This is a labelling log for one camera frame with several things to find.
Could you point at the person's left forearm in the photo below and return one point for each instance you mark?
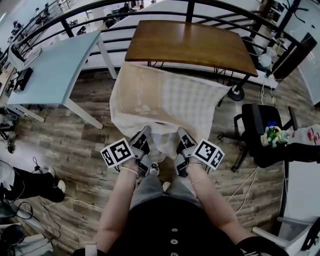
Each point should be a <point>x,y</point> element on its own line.
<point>117,200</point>

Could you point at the black box device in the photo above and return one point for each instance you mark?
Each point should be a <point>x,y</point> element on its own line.
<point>23,80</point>

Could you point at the person's left sneaker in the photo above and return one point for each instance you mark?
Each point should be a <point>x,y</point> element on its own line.
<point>155,169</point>

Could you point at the white plastic bag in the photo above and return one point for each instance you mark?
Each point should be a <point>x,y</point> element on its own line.
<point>266,56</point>

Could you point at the black shirt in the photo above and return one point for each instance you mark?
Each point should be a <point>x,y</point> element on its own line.
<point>162,225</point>

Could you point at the brown wooden table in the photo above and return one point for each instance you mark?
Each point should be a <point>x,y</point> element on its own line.
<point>190,42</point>

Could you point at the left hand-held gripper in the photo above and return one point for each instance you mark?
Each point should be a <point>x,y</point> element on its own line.
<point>117,152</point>

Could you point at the person's right forearm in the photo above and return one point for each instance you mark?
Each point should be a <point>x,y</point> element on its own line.
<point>215,200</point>

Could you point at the black office chair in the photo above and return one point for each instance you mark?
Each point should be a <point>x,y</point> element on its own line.
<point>255,130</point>

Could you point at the person's right sneaker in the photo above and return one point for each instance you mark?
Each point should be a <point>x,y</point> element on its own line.
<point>166,186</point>

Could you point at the grey jeans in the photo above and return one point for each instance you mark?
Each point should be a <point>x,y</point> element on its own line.
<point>147,190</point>

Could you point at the person's sneaker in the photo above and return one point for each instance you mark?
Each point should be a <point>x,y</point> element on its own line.
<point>155,169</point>
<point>166,186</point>

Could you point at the black metal railing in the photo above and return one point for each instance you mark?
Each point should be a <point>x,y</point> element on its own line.
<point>190,10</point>

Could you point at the brown wooden post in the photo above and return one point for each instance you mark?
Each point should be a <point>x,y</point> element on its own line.
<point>295,57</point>

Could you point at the clear bag with red print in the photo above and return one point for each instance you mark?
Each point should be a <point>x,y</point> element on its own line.
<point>305,135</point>

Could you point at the light blue table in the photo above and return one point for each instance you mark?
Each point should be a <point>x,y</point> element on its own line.
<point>57,70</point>

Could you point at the beige checkered tablecloth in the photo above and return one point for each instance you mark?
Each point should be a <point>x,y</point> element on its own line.
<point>150,95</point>

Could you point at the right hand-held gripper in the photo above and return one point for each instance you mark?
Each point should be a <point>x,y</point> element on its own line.
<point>208,153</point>

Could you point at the artificial flower bunch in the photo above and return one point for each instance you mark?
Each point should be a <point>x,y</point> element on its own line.
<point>271,136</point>

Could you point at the white chair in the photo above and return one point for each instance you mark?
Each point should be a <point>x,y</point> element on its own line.
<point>287,232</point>

